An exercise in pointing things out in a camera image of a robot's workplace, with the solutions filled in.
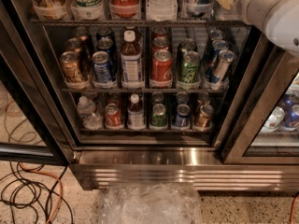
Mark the red coke can middle front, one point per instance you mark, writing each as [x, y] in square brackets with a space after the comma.
[161, 68]

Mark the blue pepsi can middle front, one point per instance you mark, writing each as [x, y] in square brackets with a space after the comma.
[102, 67]

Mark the gold can middle shelf front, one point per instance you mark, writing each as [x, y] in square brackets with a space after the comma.
[69, 62]

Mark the clear water bottle shelf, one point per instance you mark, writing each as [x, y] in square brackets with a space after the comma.
[87, 110]
[161, 10]

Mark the stainless steel fridge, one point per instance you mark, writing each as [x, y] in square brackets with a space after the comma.
[234, 154]

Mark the blue can bottom shelf front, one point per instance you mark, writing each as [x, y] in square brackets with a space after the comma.
[181, 116]

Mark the gold can bottom shelf front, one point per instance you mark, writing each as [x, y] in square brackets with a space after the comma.
[204, 116]

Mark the clear water bottle bottom shelf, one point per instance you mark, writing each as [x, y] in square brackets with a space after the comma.
[87, 110]

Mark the green can shelf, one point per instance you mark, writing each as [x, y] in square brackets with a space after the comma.
[158, 116]
[189, 67]

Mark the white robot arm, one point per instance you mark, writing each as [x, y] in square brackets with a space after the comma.
[278, 20]

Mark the brown iced tea bottle middle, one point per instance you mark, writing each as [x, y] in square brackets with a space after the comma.
[131, 61]

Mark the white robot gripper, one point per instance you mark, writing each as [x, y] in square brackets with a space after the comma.
[247, 0]

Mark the red can bottom shelf front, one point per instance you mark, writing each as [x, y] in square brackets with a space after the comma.
[113, 115]

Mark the open glass fridge door left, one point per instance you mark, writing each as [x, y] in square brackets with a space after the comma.
[30, 129]

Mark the blue can right compartment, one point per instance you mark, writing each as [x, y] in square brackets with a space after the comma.
[291, 118]

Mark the green can bottom shelf front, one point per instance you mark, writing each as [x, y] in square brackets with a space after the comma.
[158, 116]

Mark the brown tea bottle bottom shelf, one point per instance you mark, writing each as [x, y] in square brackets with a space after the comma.
[135, 113]

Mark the clear water bottle top shelf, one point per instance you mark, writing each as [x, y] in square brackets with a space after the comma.
[161, 10]

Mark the clear plastic bag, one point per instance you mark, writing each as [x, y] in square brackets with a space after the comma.
[151, 204]

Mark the silver blue slim can front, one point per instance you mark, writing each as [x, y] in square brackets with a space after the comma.
[225, 59]

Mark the green can middle shelf front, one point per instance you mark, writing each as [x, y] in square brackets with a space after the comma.
[189, 67]

